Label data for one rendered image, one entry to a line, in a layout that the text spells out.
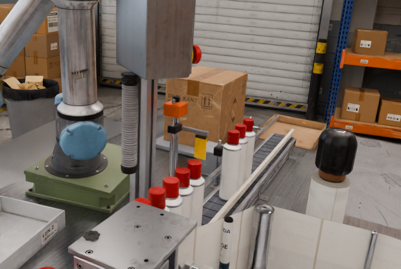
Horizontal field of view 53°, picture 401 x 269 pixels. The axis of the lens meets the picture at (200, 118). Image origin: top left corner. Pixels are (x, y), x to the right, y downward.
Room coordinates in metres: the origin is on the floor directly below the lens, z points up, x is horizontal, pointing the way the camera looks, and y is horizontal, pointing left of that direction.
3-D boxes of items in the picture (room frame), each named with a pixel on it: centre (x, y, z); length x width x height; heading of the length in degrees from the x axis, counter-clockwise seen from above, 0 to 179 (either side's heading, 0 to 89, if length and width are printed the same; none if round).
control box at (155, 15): (0.81, 0.11, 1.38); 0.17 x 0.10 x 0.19; 30
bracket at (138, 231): (0.45, 0.07, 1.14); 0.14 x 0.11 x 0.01; 155
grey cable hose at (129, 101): (0.76, 0.14, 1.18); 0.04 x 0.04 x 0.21
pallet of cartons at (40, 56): (4.87, 1.97, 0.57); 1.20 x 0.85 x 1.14; 167
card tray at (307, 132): (1.78, -0.43, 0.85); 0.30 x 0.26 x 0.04; 155
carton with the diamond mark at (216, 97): (1.63, -0.02, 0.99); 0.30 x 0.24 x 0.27; 157
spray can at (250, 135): (1.16, -0.15, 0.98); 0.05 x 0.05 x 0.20
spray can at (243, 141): (1.09, -0.12, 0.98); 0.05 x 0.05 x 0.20
